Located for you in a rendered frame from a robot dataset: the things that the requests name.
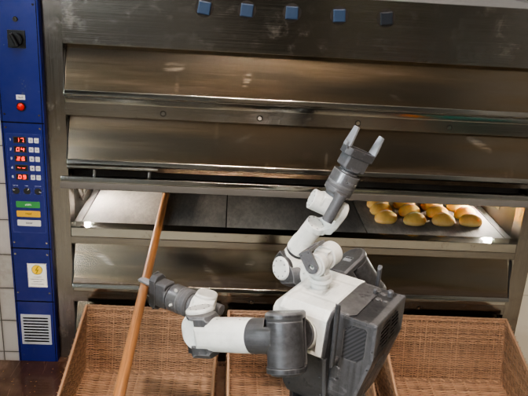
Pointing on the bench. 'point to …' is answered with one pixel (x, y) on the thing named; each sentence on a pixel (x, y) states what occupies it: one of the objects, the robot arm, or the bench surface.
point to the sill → (100, 229)
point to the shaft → (140, 305)
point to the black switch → (16, 38)
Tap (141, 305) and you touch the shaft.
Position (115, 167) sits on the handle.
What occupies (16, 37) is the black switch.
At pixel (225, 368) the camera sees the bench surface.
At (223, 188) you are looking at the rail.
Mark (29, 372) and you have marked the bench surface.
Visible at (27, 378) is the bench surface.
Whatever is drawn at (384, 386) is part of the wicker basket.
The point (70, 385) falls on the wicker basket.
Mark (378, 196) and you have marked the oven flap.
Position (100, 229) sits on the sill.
